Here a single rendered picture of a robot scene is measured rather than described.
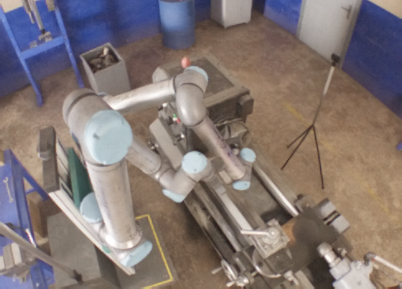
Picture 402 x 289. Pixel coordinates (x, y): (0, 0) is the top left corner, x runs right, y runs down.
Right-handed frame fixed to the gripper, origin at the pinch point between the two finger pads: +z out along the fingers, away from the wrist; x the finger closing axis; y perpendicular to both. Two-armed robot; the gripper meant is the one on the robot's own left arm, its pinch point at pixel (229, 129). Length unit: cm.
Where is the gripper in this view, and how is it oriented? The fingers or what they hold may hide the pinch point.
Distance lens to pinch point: 189.4
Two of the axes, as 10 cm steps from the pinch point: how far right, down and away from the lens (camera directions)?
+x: 9.5, -2.3, -2.0
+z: -0.8, -8.2, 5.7
